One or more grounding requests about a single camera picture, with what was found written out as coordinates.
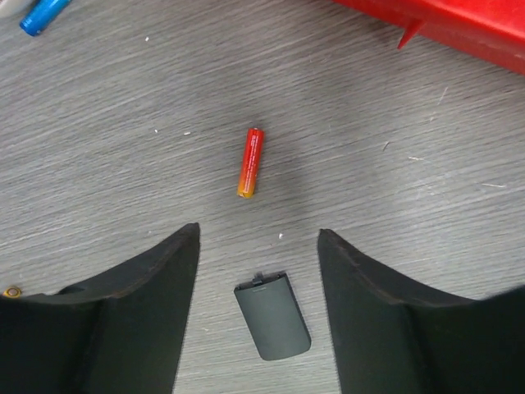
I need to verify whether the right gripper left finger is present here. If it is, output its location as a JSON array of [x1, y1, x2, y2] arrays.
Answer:
[[1, 223, 200, 393]]

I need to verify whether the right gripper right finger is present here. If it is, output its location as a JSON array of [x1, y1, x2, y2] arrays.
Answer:
[[317, 229, 524, 393]]

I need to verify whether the black battery cover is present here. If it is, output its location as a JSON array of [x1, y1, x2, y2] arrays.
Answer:
[[234, 272, 312, 361]]

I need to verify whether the red orange battery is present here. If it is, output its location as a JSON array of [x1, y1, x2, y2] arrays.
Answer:
[[2, 286, 22, 298]]

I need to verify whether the red battery near tray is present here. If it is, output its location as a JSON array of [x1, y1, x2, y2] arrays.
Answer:
[[237, 128, 265, 199]]

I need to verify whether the red plastic tray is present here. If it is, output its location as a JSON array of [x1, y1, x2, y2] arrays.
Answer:
[[341, 0, 524, 75]]

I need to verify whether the blue battery near bowl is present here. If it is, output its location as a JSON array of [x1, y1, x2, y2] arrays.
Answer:
[[20, 0, 71, 37]]

